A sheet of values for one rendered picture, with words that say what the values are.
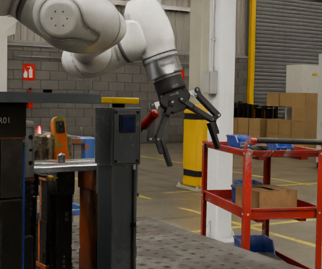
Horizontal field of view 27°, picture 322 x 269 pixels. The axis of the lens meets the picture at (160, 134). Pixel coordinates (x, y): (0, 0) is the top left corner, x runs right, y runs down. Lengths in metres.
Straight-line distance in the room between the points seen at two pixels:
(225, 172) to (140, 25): 3.89
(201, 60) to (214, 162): 3.32
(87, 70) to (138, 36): 0.15
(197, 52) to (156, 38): 7.01
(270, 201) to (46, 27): 2.66
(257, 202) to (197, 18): 5.37
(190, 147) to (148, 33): 7.04
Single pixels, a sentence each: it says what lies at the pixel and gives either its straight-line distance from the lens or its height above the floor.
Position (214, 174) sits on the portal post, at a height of 0.55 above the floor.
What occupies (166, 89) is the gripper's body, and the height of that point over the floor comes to 1.18.
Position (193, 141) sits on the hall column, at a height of 0.62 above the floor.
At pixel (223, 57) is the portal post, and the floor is 1.50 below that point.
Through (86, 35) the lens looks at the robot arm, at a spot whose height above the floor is 1.26.
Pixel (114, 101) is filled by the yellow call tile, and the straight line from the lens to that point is 1.29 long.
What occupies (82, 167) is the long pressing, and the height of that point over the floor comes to 1.00.
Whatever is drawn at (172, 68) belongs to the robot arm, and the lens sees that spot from 1.67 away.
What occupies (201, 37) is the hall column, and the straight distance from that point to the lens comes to 8.63.
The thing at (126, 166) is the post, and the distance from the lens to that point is 1.31.
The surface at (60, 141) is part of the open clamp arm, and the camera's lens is 1.78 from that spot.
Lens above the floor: 1.16
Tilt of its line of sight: 3 degrees down
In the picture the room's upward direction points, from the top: 1 degrees clockwise
